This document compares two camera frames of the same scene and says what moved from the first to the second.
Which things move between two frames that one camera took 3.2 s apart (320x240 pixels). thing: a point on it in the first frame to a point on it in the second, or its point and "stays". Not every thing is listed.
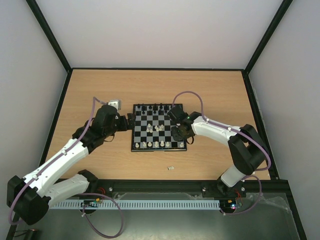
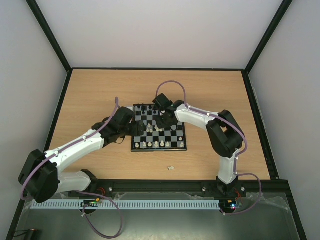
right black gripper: x=178 y=132 to x=164 y=119
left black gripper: x=131 y=123 to x=135 y=132
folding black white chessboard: x=152 y=131 stays
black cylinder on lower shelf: x=34 y=234 stays
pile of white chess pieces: x=157 y=129 stays
